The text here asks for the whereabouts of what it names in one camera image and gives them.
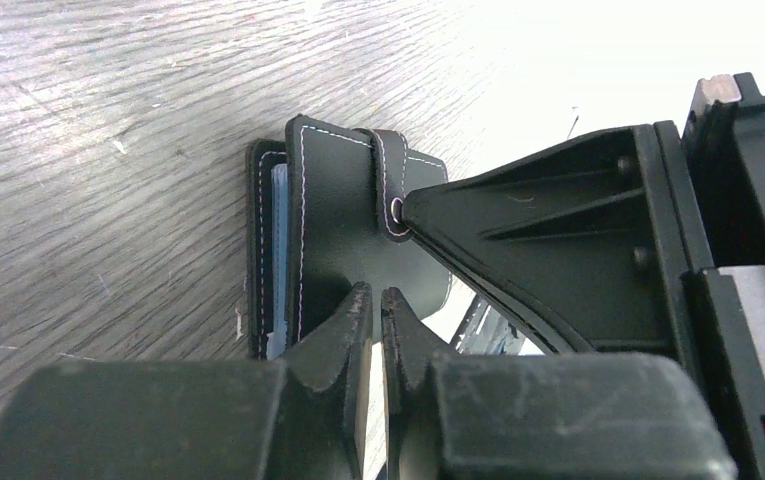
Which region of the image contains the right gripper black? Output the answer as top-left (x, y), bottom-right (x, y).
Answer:
top-left (402, 73), bottom-right (765, 479)

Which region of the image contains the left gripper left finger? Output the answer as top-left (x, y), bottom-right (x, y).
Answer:
top-left (275, 282), bottom-right (374, 479)

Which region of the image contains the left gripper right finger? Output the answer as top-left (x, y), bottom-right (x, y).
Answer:
top-left (381, 288), bottom-right (461, 479)

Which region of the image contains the black leather card holder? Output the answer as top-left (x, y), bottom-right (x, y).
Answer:
top-left (246, 115), bottom-right (452, 360)

